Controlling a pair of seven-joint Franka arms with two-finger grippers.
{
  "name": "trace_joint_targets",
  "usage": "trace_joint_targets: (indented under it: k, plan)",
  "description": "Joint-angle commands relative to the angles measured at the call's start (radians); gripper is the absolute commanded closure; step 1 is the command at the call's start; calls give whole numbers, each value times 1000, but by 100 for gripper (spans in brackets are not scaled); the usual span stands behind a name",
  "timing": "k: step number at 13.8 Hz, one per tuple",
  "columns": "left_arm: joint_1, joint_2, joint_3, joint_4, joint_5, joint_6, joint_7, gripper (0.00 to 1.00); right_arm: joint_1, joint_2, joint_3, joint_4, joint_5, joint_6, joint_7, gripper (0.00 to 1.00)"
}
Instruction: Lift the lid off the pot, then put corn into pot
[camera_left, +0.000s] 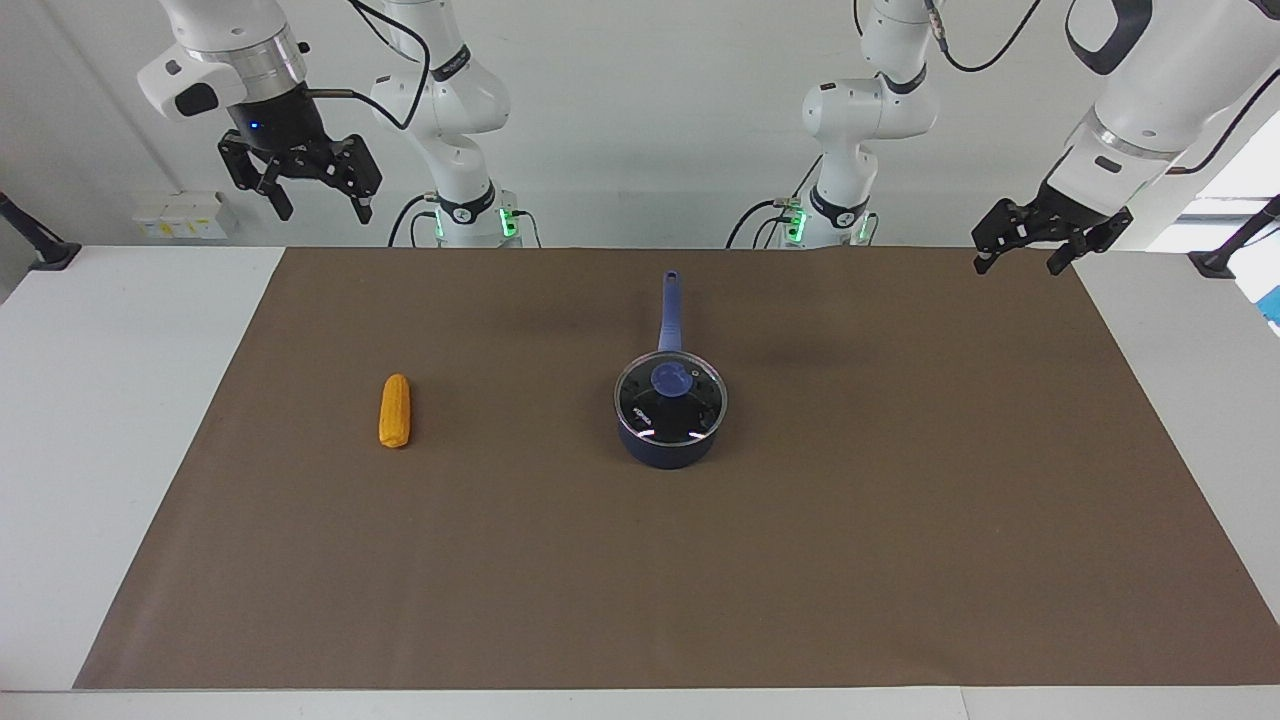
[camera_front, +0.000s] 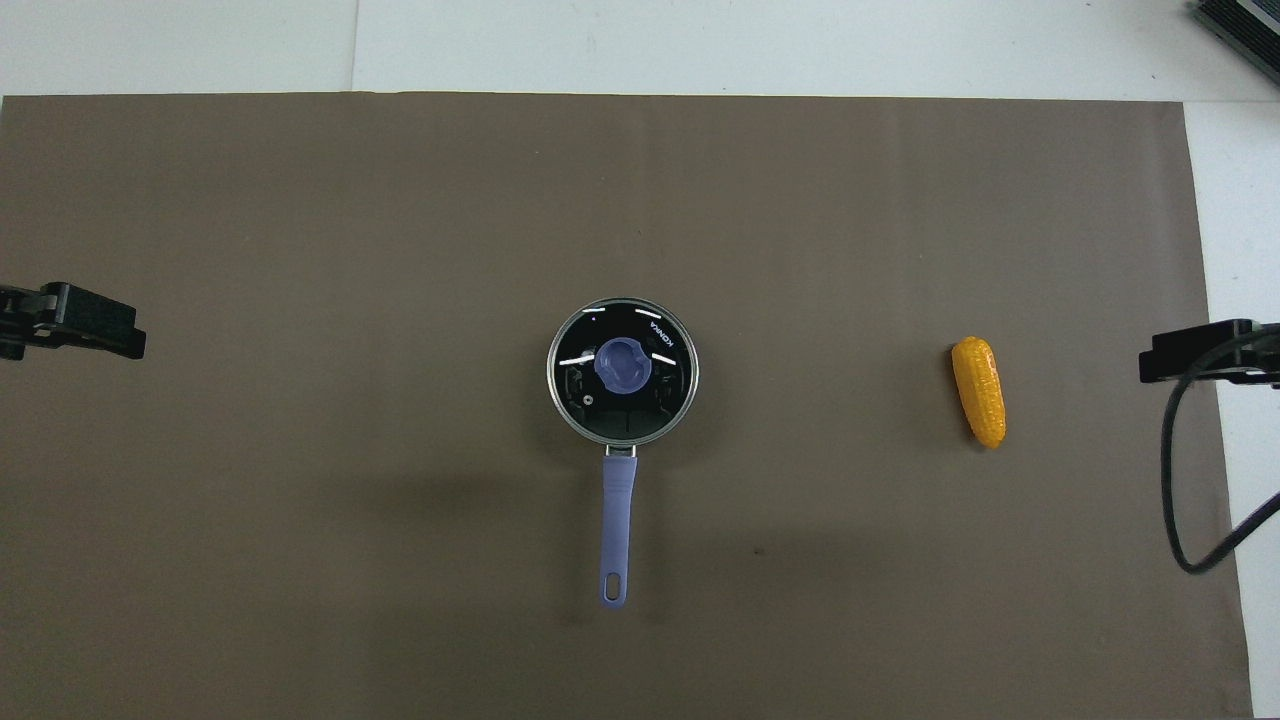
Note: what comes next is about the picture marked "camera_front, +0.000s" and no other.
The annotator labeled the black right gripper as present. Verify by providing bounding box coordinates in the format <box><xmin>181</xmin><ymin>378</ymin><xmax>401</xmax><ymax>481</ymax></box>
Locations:
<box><xmin>1139</xmin><ymin>319</ymin><xmax>1280</xmax><ymax>387</ymax></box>

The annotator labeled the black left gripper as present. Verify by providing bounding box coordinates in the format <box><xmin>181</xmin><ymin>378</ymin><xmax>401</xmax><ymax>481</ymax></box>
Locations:
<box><xmin>0</xmin><ymin>283</ymin><xmax>147</xmax><ymax>361</ymax></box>

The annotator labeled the yellow plastic corn cob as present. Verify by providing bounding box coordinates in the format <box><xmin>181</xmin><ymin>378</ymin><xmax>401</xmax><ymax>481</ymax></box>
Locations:
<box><xmin>950</xmin><ymin>336</ymin><xmax>1007</xmax><ymax>450</ymax></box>

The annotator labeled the glass lid with purple knob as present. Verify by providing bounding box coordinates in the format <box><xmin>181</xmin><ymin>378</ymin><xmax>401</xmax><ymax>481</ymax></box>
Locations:
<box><xmin>547</xmin><ymin>298</ymin><xmax>699</xmax><ymax>445</ymax></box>

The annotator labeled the brown paper table mat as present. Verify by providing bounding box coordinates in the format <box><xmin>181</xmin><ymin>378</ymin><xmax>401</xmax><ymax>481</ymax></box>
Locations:
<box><xmin>0</xmin><ymin>92</ymin><xmax>1256</xmax><ymax>720</ymax></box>

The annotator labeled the dark grey ribbed device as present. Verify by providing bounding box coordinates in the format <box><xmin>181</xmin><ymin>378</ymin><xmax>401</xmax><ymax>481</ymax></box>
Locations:
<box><xmin>1190</xmin><ymin>0</ymin><xmax>1280</xmax><ymax>86</ymax></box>

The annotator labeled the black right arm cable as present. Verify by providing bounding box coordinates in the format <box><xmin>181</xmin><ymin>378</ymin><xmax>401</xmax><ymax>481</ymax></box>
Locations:
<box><xmin>1160</xmin><ymin>325</ymin><xmax>1280</xmax><ymax>576</ymax></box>

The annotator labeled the dark saucepan with purple handle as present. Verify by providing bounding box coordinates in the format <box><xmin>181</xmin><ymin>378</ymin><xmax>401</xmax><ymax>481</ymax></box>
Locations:
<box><xmin>546</xmin><ymin>297</ymin><xmax>700</xmax><ymax>609</ymax></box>

